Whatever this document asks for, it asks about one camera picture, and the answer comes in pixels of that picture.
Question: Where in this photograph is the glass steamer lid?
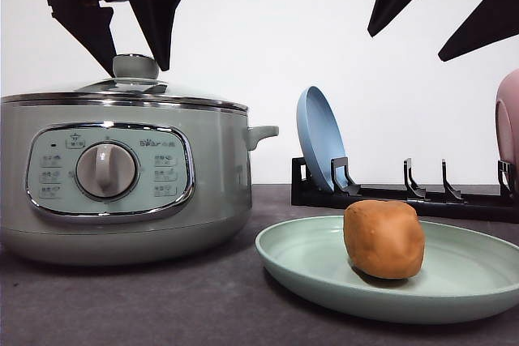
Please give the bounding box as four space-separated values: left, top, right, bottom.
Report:
0 54 248 114

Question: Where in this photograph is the brown potato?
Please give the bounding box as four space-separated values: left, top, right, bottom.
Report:
343 200 426 280

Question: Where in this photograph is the green plate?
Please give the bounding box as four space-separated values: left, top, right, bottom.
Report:
255 216 519 325

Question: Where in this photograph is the pink plate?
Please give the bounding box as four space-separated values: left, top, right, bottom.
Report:
495 68 519 195

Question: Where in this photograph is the green electric steamer pot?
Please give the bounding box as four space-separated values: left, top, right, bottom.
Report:
1 92 279 263

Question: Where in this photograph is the blue plate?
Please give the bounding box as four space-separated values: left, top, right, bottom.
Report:
297 86 347 191

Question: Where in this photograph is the black plate rack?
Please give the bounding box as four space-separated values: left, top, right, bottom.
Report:
291 156 519 224

